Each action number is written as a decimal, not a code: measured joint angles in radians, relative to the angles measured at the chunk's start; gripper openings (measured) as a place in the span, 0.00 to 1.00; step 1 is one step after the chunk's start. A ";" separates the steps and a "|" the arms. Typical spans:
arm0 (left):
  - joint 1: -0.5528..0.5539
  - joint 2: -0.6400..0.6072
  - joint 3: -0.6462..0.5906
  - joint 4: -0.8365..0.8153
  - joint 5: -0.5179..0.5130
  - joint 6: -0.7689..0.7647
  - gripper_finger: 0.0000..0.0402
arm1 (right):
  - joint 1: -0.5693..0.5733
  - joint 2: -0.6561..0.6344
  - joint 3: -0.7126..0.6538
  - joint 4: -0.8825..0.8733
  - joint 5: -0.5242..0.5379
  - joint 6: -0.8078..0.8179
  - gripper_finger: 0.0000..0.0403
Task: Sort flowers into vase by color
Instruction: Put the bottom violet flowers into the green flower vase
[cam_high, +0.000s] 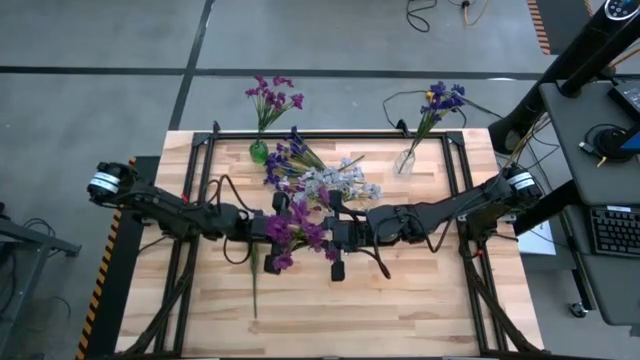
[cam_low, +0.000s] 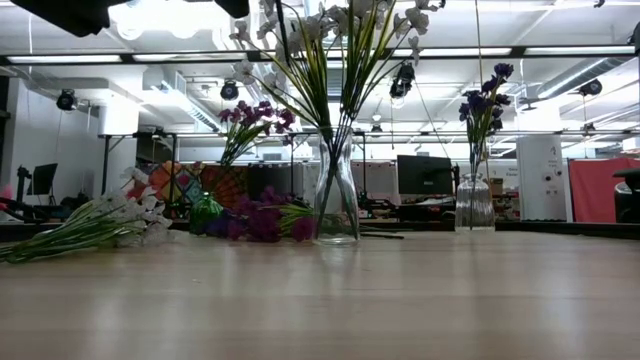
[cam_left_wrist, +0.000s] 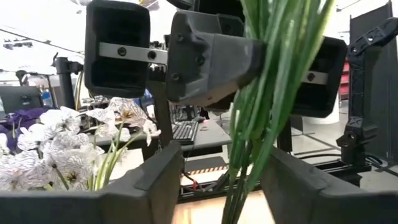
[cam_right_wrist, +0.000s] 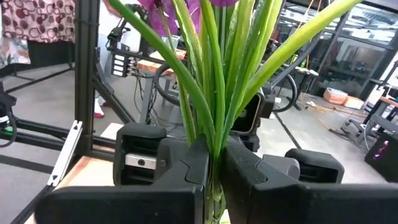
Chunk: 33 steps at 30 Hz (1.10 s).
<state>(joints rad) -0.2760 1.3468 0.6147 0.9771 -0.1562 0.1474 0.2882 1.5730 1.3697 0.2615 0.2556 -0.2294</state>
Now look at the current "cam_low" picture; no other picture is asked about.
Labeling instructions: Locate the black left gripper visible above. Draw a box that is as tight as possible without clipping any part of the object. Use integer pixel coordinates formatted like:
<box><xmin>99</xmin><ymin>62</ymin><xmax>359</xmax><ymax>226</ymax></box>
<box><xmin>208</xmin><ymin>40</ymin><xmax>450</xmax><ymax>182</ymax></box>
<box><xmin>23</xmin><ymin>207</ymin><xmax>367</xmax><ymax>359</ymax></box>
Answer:
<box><xmin>9</xmin><ymin>0</ymin><xmax>112</xmax><ymax>39</ymax></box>

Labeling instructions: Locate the green glass vase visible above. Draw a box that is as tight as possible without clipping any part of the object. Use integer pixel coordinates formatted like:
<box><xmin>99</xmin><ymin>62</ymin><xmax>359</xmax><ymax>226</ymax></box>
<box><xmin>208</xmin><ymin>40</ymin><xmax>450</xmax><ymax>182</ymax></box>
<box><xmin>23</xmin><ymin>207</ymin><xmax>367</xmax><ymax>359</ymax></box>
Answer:
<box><xmin>187</xmin><ymin>191</ymin><xmax>224</xmax><ymax>236</ymax></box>

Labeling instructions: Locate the clear glass carafe vase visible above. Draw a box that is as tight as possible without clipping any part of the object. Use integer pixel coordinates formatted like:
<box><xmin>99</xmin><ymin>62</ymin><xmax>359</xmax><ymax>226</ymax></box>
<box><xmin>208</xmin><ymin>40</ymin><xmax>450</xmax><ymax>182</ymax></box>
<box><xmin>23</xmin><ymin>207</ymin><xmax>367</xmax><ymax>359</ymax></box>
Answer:
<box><xmin>313</xmin><ymin>124</ymin><xmax>362</xmax><ymax>246</ymax></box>

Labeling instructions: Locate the ribbed clear glass vase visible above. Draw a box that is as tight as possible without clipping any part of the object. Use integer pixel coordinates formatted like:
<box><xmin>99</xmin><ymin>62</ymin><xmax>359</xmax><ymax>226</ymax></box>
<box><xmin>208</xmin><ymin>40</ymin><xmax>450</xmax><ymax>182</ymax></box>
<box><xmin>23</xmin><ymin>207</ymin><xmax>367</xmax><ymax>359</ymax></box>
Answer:
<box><xmin>454</xmin><ymin>173</ymin><xmax>496</xmax><ymax>232</ymax></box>

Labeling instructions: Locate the small dark monitor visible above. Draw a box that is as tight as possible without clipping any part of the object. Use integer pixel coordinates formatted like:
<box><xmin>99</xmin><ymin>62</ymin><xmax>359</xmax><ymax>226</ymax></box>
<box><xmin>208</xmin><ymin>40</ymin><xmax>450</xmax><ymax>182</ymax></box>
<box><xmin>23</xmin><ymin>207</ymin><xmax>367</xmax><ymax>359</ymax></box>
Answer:
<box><xmin>27</xmin><ymin>163</ymin><xmax>59</xmax><ymax>196</ymax></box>

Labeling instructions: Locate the colourful patterned cloth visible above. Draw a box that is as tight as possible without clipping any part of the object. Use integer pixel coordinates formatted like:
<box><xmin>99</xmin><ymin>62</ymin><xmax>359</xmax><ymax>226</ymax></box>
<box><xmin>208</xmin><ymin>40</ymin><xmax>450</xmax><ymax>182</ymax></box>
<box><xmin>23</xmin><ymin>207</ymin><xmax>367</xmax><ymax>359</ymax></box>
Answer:
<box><xmin>142</xmin><ymin>160</ymin><xmax>250</xmax><ymax>209</ymax></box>

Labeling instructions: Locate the black computer monitor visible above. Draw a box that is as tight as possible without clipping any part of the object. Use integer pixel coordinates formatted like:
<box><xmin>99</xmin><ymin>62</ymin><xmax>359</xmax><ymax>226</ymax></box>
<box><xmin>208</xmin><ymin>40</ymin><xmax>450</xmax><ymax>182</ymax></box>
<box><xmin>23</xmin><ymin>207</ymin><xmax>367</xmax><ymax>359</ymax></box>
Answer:
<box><xmin>397</xmin><ymin>154</ymin><xmax>455</xmax><ymax>197</ymax></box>

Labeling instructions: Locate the black background desk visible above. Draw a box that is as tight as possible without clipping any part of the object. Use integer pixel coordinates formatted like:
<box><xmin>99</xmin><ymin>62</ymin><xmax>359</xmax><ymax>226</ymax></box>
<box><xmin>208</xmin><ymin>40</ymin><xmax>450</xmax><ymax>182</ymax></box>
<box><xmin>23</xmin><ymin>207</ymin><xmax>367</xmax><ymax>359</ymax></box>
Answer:
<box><xmin>398</xmin><ymin>195</ymin><xmax>456</xmax><ymax>232</ymax></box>

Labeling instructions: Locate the white cabinet appliance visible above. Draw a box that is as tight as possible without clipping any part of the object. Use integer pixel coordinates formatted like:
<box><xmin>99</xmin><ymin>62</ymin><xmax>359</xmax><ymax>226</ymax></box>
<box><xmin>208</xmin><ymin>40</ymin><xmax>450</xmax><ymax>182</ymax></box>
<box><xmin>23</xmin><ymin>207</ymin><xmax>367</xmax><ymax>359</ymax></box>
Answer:
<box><xmin>516</xmin><ymin>134</ymin><xmax>568</xmax><ymax>222</ymax></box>

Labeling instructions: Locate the red partition panel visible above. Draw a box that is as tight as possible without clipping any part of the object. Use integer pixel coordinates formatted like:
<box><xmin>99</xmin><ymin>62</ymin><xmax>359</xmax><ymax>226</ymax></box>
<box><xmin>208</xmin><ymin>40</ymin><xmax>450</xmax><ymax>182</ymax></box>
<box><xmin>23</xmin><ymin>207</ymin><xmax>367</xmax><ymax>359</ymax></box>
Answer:
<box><xmin>568</xmin><ymin>158</ymin><xmax>640</xmax><ymax>224</ymax></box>

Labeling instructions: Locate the black office chair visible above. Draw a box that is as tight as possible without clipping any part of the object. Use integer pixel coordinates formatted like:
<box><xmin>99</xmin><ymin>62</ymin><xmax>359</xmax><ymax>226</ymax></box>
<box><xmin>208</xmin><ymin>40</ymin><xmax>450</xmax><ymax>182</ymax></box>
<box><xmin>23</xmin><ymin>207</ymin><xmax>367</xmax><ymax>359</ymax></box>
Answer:
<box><xmin>613</xmin><ymin>168</ymin><xmax>640</xmax><ymax>225</ymax></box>

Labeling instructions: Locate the thin hanging cable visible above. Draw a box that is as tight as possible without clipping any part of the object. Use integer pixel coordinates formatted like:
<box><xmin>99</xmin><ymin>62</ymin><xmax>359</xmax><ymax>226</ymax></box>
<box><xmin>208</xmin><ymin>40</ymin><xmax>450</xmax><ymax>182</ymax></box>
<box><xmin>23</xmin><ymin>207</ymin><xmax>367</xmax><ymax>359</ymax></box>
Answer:
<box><xmin>473</xmin><ymin>0</ymin><xmax>494</xmax><ymax>201</ymax></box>

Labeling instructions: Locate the black frame bar with lights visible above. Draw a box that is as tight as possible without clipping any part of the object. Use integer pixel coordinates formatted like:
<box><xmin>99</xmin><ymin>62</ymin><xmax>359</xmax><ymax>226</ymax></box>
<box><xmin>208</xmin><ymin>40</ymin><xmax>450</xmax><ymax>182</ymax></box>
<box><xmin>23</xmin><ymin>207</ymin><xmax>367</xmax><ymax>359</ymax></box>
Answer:
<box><xmin>0</xmin><ymin>46</ymin><xmax>640</xmax><ymax>65</ymax></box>

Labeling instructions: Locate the slim silver ceiling duct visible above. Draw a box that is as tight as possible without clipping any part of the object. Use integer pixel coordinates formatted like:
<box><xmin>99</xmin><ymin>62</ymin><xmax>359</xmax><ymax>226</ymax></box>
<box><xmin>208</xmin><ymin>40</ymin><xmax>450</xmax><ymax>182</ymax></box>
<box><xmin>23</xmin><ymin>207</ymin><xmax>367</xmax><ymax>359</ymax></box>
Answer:
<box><xmin>537</xmin><ymin>56</ymin><xmax>629</xmax><ymax>101</ymax></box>

